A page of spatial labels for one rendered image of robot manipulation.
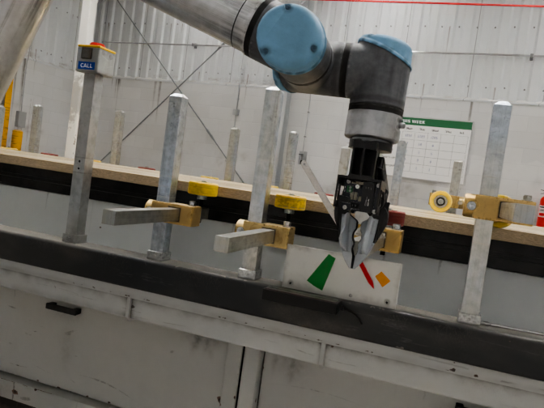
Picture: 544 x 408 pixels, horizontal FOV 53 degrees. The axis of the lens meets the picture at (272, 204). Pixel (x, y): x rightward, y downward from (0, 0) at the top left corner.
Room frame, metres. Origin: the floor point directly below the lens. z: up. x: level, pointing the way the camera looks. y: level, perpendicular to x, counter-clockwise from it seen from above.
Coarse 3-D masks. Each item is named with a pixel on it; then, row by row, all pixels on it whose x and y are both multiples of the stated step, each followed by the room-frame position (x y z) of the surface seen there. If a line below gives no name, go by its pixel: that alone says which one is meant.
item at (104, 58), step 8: (80, 48) 1.43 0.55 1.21; (96, 48) 1.42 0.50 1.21; (104, 48) 1.43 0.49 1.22; (80, 56) 1.43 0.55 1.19; (96, 56) 1.41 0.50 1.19; (104, 56) 1.43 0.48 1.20; (112, 56) 1.46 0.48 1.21; (96, 64) 1.41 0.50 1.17; (104, 64) 1.44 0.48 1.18; (112, 64) 1.47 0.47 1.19; (80, 72) 1.45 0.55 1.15; (88, 72) 1.43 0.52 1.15; (96, 72) 1.41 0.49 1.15; (104, 72) 1.44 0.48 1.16; (112, 72) 1.47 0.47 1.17
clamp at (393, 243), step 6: (390, 228) 1.20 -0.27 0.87; (390, 234) 1.17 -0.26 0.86; (396, 234) 1.17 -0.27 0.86; (402, 234) 1.19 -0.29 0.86; (390, 240) 1.17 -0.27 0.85; (396, 240) 1.17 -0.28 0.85; (384, 246) 1.18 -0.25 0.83; (390, 246) 1.17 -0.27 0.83; (396, 246) 1.17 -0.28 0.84; (390, 252) 1.17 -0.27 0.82; (396, 252) 1.17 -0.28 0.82
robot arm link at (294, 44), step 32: (160, 0) 0.82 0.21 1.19; (192, 0) 0.80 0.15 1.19; (224, 0) 0.79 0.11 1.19; (256, 0) 0.79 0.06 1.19; (224, 32) 0.80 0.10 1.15; (256, 32) 0.77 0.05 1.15; (288, 32) 0.75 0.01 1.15; (320, 32) 0.75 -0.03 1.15; (288, 64) 0.75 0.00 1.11; (320, 64) 0.80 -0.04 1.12
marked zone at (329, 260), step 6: (330, 258) 1.21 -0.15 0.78; (324, 264) 1.22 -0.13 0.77; (330, 264) 1.21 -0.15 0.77; (318, 270) 1.22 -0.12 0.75; (324, 270) 1.22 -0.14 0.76; (312, 276) 1.22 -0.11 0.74; (318, 276) 1.22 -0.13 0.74; (324, 276) 1.22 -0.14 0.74; (312, 282) 1.22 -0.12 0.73; (318, 282) 1.22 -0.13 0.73; (324, 282) 1.21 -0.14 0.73; (318, 288) 1.22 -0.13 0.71
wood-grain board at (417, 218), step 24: (48, 168) 1.69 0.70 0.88; (72, 168) 1.66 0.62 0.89; (96, 168) 1.63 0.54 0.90; (120, 168) 1.92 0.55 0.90; (240, 192) 1.49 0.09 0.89; (288, 192) 1.90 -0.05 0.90; (408, 216) 1.35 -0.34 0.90; (432, 216) 1.47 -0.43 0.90; (456, 216) 1.77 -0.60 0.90; (504, 240) 1.28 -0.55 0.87; (528, 240) 1.26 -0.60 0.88
